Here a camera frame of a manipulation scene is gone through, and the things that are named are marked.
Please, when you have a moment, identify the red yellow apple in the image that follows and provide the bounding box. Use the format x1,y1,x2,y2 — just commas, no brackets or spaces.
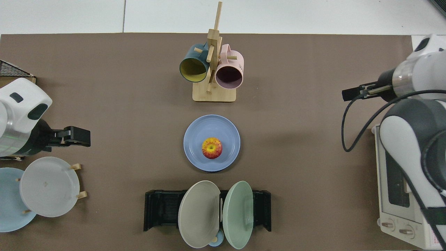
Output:
202,137,223,159

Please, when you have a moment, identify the pale grey plate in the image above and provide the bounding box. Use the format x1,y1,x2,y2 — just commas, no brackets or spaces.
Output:
19,157,80,218

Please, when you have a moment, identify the wooden peg plate rack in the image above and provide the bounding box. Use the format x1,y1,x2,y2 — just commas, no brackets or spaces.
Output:
16,163,87,214

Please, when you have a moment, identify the light blue plate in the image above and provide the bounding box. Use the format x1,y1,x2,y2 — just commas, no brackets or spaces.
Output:
0,167,37,233

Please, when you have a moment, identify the black dish rack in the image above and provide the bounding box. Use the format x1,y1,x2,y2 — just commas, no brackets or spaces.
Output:
144,190,271,232

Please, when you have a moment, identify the beige plate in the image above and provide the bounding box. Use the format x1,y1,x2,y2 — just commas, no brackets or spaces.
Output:
178,180,221,249

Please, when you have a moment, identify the green plate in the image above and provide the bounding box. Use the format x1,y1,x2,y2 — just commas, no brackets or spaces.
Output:
223,181,254,250

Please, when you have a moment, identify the brown table cloth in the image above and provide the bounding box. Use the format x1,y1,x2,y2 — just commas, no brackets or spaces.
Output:
0,33,421,251

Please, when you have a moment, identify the dark grey device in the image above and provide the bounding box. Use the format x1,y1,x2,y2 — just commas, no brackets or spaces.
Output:
428,0,446,18

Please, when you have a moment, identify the pink cup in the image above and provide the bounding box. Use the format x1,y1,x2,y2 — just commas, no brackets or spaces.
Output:
215,44,244,89

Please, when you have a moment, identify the pale toaster oven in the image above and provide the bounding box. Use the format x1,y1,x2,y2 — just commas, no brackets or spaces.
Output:
372,124,446,250

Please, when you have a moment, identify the dark teal cup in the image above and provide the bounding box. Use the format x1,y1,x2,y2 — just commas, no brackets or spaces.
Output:
179,43,210,83

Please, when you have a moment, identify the wooden cup stand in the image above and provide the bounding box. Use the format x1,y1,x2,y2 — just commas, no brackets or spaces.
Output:
192,1,237,102

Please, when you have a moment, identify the small blue round thing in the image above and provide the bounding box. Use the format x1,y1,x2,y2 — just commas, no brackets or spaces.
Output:
208,230,224,247

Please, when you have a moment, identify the wire basket with wooden floor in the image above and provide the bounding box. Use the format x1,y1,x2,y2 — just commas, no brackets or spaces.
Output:
0,60,36,161

